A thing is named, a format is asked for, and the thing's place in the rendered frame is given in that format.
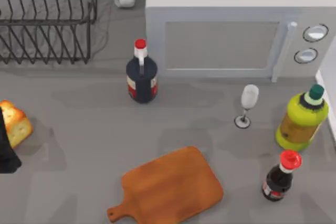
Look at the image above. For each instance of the dark jug with red cap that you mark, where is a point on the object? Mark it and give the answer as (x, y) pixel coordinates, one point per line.
(141, 79)

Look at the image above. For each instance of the microwave door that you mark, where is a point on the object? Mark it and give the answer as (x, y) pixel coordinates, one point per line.
(220, 45)

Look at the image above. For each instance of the clear wine glass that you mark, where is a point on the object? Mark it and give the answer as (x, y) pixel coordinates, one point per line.
(249, 98)

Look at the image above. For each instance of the wooden cutting board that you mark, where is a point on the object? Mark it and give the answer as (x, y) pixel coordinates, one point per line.
(170, 184)

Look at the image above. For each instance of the green bottle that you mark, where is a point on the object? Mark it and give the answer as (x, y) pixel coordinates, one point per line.
(302, 121)

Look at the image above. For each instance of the small dark bottle red cap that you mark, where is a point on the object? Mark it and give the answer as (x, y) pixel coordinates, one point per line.
(278, 179)

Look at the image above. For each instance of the small microwave knob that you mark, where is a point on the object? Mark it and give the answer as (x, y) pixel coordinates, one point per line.
(306, 55)

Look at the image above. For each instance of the golden bread loaf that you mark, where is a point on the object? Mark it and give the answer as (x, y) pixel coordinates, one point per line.
(18, 127)

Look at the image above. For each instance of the large microwave knob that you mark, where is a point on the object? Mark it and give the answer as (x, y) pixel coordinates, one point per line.
(315, 32)

